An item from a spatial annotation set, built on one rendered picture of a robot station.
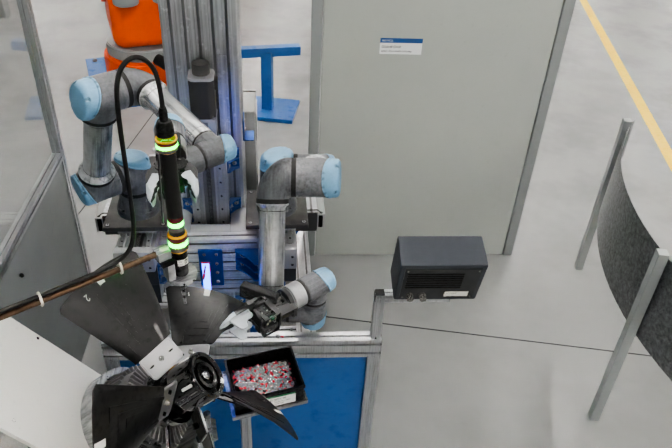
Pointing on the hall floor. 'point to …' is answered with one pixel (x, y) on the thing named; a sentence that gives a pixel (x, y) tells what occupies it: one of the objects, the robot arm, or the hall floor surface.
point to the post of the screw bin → (246, 432)
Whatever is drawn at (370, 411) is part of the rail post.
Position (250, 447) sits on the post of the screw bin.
